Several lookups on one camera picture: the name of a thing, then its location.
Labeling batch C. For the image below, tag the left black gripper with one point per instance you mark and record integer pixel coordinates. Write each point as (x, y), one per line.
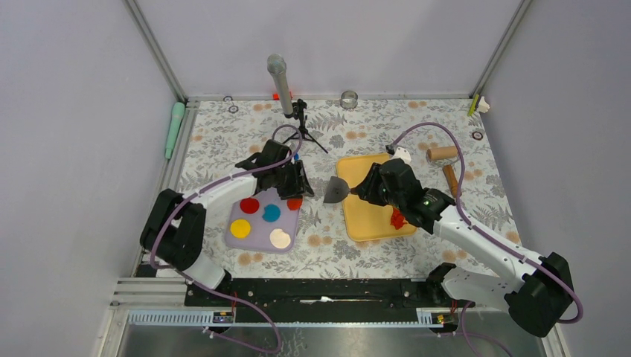
(299, 186)

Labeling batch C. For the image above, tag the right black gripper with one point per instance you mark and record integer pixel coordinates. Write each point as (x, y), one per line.
(367, 190)

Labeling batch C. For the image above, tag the yellow tray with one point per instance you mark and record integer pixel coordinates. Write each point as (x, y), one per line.
(366, 222)

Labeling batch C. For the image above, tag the metal dough scraper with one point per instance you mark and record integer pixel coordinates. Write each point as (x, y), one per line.
(337, 190)

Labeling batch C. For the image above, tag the red dough scrap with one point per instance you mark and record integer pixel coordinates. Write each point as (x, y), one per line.
(397, 220)

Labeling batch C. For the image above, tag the purple tray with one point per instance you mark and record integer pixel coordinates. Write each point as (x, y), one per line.
(258, 239)

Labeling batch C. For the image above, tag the wooden dough roller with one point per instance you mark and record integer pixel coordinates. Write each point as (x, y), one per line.
(446, 158)

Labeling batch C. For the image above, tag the red dough ball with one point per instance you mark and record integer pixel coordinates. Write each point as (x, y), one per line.
(294, 204)

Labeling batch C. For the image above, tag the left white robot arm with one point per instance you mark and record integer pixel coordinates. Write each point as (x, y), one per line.
(174, 231)

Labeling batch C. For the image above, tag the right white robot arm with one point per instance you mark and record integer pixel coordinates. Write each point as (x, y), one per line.
(534, 290)

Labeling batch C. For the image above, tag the flat blue dough disc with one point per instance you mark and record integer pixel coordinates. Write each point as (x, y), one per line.
(271, 213)

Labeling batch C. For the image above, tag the flat red dough disc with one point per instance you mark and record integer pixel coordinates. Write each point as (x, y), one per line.
(249, 206)

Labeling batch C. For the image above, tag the flat white dough disc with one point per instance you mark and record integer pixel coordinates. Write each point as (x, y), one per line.
(279, 238)

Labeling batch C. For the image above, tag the flat yellow dough disc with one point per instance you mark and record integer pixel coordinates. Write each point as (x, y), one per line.
(240, 228)

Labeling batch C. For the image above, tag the black mini tripod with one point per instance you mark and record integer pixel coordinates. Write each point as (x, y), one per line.
(299, 107)

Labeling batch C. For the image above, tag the grey microphone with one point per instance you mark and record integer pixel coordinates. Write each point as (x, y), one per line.
(276, 67)

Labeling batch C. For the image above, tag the white corner clip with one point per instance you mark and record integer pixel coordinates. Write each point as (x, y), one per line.
(479, 104)

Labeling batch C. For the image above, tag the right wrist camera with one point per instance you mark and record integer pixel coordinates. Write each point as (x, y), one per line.
(397, 152)

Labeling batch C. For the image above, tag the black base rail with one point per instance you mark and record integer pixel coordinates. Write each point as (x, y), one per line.
(330, 301)

